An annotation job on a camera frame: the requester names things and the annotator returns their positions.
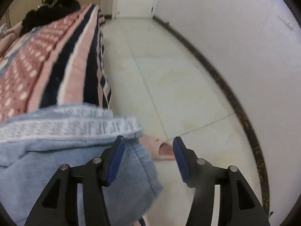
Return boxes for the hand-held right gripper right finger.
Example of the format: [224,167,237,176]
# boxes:
[173,136,271,226]

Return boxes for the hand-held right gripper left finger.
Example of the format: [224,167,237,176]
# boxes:
[24,135,126,226]

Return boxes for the light blue pants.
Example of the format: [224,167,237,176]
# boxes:
[0,104,164,226]

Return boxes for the pink slipper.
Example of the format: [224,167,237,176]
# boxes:
[139,135,177,161]

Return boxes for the striped pink printed blanket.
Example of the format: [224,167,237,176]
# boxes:
[0,3,112,123]

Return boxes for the black clothes pile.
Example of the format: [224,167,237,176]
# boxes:
[20,0,81,36]

